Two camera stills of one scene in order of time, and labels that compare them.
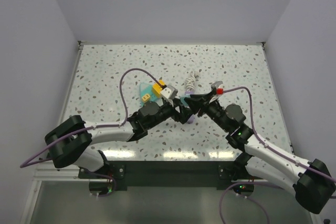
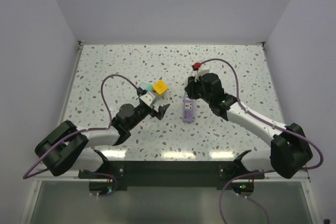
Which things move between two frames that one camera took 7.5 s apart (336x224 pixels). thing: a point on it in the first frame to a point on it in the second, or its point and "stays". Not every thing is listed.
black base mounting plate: (167, 175) stays
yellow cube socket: (157, 88) stays
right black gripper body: (213, 112) to (196, 91)
